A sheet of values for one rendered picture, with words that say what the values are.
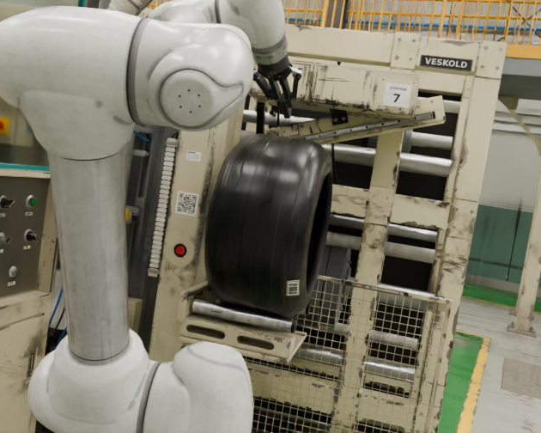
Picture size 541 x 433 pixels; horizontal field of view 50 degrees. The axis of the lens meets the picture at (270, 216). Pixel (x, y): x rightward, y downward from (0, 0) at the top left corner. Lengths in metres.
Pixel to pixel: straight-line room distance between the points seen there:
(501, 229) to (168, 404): 10.14
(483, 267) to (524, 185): 1.59
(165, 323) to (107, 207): 1.24
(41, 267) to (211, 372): 0.99
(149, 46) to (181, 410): 0.61
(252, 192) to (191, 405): 0.82
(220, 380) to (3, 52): 0.61
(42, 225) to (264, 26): 0.97
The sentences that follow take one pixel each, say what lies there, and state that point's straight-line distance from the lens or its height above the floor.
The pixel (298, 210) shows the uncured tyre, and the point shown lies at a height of 1.27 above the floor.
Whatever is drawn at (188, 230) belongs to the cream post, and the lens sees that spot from 1.98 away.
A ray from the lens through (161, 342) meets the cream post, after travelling 2.08.
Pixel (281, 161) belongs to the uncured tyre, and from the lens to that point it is 1.76.
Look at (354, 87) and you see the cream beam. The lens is 2.15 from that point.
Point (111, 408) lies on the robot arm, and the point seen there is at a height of 0.93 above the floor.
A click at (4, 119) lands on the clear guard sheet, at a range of 1.66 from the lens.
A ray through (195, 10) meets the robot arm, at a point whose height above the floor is 1.66.
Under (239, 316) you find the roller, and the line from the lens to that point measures 1.88.
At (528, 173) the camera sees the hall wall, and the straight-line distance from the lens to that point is 11.07.
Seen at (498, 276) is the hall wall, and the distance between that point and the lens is 11.04.
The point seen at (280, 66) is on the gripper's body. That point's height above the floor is 1.61.
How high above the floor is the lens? 1.36
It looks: 4 degrees down
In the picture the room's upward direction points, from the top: 9 degrees clockwise
